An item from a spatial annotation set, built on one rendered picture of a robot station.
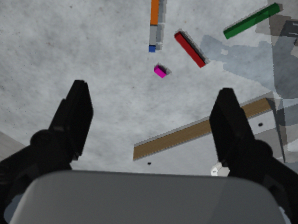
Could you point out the small magenta block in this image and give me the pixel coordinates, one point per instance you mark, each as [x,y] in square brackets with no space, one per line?
[159,71]

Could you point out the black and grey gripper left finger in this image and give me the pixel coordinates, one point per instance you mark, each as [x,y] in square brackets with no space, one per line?
[49,148]

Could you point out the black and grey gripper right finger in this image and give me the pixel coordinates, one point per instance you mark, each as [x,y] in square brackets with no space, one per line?
[250,158]

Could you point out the green rod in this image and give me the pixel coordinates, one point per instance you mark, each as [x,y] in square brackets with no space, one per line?
[252,20]

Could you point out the dark red rod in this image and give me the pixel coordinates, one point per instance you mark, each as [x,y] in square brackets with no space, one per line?
[189,49]

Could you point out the small blue block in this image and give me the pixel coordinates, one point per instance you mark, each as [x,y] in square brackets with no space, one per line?
[151,48]

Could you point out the orange rod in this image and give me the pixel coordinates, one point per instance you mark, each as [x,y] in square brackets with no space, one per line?
[154,11]

